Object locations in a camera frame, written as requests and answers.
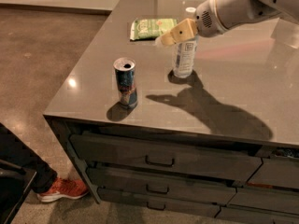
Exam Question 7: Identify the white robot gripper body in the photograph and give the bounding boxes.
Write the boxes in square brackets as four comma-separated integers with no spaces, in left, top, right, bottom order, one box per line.
[195,0,228,37]

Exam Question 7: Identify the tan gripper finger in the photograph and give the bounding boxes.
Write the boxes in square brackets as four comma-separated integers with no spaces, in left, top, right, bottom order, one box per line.
[159,18,197,47]

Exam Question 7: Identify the clear plastic water bottle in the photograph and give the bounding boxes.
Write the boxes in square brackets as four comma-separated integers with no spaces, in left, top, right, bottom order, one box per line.
[172,7,201,79]

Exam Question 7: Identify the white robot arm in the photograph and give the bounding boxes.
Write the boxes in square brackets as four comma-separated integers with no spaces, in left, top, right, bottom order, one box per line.
[156,0,299,47]

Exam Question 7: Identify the green jalapeno chip bag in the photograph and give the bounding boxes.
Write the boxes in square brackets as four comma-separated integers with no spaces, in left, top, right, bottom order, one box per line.
[130,18,178,41]

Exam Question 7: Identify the blue silver energy drink can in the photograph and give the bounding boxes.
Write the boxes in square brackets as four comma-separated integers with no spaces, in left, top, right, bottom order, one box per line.
[113,57,137,109]

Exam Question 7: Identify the top left drawer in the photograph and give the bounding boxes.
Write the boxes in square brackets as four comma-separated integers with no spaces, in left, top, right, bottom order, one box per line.
[69,133,262,181]

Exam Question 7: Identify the drawer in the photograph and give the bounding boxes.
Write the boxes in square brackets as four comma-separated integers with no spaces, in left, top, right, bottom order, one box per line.
[69,133,262,181]
[97,189,221,217]
[86,167,236,204]

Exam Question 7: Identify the middle left drawer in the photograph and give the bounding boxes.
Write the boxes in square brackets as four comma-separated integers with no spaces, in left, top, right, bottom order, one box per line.
[86,167,236,204]

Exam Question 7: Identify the grey drawer cabinet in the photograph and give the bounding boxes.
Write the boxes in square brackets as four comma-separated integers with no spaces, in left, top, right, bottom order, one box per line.
[47,117,299,224]

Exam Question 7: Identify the bottom left drawer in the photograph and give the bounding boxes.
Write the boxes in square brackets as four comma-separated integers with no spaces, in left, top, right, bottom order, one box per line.
[97,189,221,217]

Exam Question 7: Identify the red sneaker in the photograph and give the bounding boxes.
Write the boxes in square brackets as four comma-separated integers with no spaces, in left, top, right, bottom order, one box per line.
[37,177,89,203]

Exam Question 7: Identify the black trouser leg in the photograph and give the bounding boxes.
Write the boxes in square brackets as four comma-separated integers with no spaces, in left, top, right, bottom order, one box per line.
[0,125,57,193]

